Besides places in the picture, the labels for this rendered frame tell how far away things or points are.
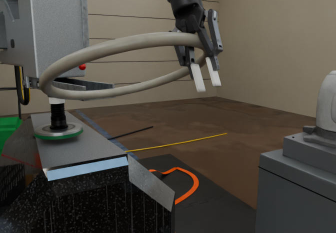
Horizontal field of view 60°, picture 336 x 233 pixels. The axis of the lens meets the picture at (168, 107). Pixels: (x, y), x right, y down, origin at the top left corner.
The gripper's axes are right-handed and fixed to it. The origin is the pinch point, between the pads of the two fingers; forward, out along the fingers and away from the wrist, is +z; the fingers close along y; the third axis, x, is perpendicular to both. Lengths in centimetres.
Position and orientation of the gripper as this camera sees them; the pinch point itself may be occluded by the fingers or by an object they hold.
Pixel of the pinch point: (205, 75)
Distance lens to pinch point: 70.2
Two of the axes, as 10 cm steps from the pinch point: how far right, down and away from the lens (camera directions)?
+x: -6.0, 0.5, -8.0
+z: 2.4, 9.6, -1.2
